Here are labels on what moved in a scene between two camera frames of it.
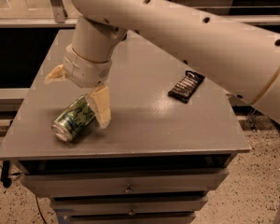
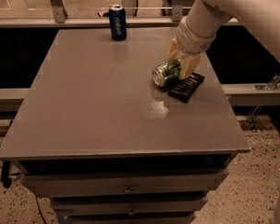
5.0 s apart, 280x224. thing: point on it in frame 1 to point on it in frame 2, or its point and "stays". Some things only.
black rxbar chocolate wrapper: x=186 y=88 stays
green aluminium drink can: x=72 y=119 to x=165 y=74
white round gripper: x=84 y=71 to x=192 y=42
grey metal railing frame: x=58 y=17 stays
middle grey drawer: x=133 y=204 stays
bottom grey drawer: x=130 y=217 stays
